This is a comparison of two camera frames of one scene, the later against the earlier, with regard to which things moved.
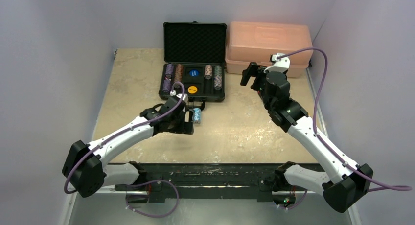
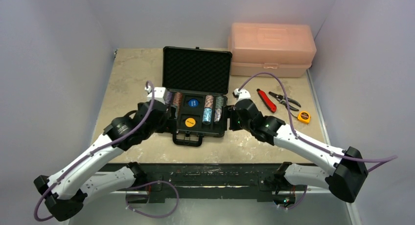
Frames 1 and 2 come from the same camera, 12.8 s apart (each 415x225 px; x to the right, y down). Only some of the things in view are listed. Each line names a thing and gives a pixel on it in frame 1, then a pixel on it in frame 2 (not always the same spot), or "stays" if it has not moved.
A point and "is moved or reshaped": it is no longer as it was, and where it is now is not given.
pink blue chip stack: [218, 82] -> [217, 115]
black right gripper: [253, 77] -> [232, 118]
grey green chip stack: [218, 70] -> [219, 102]
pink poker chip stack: [208, 71] -> [208, 102]
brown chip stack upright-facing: [178, 73] is moved or reshaped
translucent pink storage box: [248, 42] stays
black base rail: [205, 181] stays
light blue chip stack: [196, 114] -> [207, 116]
